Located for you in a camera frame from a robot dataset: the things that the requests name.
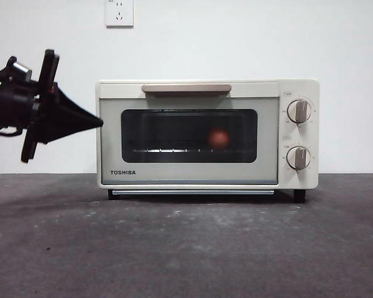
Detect beige oven knob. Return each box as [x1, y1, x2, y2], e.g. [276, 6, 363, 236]
[285, 146, 312, 171]
[286, 99, 312, 125]

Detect cream Toshiba toaster oven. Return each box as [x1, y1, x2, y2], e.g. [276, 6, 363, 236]
[95, 78, 320, 203]

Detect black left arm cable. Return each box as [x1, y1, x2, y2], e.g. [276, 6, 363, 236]
[0, 123, 24, 138]

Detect metal wire oven rack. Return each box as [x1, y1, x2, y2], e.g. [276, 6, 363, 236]
[132, 148, 237, 154]

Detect white wall socket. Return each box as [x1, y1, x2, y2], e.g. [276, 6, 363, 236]
[105, 0, 134, 29]

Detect silver oven crumb tray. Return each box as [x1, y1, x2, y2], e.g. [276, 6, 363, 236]
[112, 189, 275, 196]

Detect glass oven door with handle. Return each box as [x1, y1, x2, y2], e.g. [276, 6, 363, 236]
[98, 81, 280, 186]

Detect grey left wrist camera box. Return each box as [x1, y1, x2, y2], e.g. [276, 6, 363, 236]
[0, 55, 34, 83]

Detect brown egg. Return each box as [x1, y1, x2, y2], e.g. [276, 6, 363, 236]
[207, 127, 231, 148]

